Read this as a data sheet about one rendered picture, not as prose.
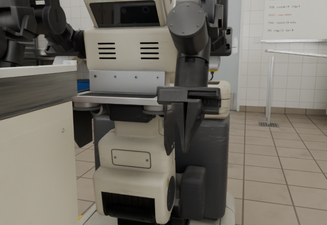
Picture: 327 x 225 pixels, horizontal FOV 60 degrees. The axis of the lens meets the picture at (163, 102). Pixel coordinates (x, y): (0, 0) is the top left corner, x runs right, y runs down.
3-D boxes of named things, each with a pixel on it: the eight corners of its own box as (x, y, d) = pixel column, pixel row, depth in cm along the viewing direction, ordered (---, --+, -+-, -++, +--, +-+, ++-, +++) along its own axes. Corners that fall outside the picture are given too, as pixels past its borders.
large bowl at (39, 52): (27, 57, 494) (27, 48, 492) (42, 57, 531) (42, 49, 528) (46, 57, 483) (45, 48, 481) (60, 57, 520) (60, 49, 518)
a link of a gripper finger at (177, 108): (214, 152, 40) (217, 90, 43) (165, 148, 42) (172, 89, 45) (216, 158, 47) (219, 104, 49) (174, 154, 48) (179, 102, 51)
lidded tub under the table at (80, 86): (71, 96, 479) (70, 80, 475) (85, 93, 523) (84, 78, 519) (92, 97, 470) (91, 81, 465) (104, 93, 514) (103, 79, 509)
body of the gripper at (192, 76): (219, 98, 43) (221, 54, 45) (154, 96, 45) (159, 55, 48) (221, 111, 49) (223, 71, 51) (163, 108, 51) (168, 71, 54)
